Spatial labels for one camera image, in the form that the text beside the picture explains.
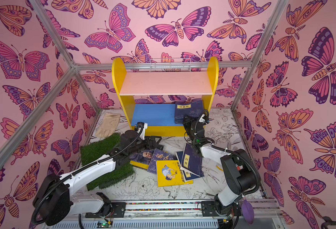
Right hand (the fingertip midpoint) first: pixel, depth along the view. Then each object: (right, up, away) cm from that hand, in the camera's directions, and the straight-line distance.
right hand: (183, 113), depth 85 cm
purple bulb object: (+31, -51, -14) cm, 61 cm away
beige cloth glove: (-56, -8, +25) cm, 62 cm away
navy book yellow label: (-2, -3, +2) cm, 4 cm away
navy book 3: (+2, -37, -4) cm, 37 cm away
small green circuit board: (-41, -57, -13) cm, 72 cm away
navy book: (+4, +2, +6) cm, 8 cm away
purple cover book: (-15, -26, +2) cm, 30 cm away
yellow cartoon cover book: (-8, -35, -3) cm, 36 cm away
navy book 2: (+6, -31, +4) cm, 31 cm away
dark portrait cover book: (-25, -28, +2) cm, 38 cm away
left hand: (-14, -14, -7) cm, 21 cm away
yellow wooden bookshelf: (-25, +15, +31) cm, 43 cm away
